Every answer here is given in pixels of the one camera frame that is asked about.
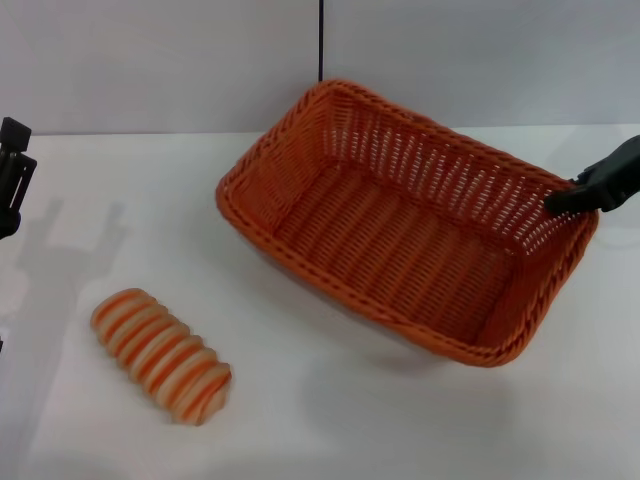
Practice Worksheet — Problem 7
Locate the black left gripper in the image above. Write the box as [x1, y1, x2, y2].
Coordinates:
[0, 117, 39, 240]

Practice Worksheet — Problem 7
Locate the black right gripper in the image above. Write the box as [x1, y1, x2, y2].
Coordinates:
[543, 134, 640, 215]

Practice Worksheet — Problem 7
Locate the orange woven plastic basket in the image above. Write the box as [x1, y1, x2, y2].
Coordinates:
[215, 78, 600, 369]

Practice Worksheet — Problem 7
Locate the orange white striped bread loaf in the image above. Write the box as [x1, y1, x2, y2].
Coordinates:
[90, 288, 233, 426]

